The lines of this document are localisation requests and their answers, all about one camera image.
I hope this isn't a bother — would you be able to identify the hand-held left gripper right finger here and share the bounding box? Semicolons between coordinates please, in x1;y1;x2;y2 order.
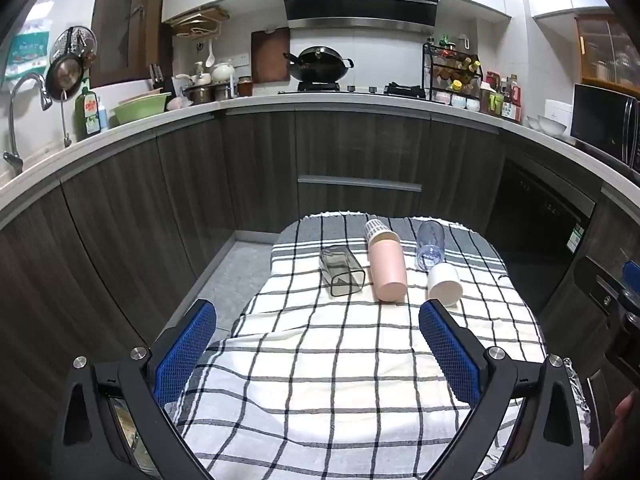
418;299;587;480

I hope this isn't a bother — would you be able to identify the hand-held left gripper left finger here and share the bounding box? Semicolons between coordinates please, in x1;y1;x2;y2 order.
50;299;218;480

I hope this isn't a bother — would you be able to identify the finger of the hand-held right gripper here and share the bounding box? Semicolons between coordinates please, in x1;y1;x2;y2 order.
574;255;640;312

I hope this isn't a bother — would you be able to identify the pink cup white ribbed top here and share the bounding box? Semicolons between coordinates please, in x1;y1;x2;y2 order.
363;217;409;304

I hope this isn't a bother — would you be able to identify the clear plastic cup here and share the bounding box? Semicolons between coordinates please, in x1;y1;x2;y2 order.
416;220;446;272

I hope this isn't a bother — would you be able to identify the grey transparent square cup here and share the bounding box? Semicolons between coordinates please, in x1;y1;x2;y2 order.
319;245;367;297

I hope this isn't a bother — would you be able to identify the person's right hand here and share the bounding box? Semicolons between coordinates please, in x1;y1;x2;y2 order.
586;393;640;480

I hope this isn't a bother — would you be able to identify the black built-in dishwasher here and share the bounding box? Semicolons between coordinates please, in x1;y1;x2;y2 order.
486;157;597;307

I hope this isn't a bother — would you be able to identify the black white checked cloth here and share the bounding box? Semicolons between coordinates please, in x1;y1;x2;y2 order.
170;210;595;480

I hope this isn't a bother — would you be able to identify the black microwave oven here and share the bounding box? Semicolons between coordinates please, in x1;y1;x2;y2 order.
570;83;640;173

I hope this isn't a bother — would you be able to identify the large white bowl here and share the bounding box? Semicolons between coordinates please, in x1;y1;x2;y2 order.
537;114;569;137

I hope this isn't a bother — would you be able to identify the wood drawer front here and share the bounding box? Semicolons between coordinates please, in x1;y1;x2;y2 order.
296;175;424;235

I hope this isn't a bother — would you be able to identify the white box container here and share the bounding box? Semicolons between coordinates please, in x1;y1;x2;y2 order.
542;100;574;131

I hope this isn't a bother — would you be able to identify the cluster of sauce bottles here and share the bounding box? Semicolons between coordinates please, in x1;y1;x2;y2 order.
479;71;524;124

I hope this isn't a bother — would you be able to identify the wooden glass door cabinet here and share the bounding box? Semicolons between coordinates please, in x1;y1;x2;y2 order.
574;14;640;97

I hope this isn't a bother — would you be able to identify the green plastic basin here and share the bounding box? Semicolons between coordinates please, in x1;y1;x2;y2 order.
112;91;172;126

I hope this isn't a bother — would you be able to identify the steel pot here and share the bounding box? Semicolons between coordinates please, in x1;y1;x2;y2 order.
184;84;217;106

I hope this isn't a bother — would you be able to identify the green dish soap bottle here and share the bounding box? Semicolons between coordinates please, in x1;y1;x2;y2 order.
75;86;101;136

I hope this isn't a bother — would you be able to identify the gas stove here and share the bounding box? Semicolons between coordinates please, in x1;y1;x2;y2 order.
277;80;432;101

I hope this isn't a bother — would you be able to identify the white kettle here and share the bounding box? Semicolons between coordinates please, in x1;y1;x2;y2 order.
211;59;237;84

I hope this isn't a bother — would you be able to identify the tall chrome faucet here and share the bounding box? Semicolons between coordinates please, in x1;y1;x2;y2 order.
2;73;54;177

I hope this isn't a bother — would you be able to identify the hanging frying pan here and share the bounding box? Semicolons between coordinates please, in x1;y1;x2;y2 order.
45;52;84;102

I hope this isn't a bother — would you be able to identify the brown cutting board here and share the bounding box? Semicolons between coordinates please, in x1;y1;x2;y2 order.
250;27;292;85

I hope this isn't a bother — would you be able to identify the black wok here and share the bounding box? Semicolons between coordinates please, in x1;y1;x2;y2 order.
283;46;356;83

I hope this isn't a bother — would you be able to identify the dark wooden door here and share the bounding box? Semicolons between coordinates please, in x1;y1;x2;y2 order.
89;0;174;89

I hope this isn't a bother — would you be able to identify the black wire spice rack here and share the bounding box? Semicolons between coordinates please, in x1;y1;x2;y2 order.
422;42;484;102

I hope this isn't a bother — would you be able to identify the hanging round wire rack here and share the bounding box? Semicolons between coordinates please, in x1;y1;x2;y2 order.
51;25;99;69

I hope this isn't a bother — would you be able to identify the wall rack with wooden boards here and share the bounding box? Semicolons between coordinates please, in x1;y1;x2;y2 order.
167;5;226;41

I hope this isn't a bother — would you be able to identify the teal wall poster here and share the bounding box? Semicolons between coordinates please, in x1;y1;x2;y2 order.
0;19;54;87

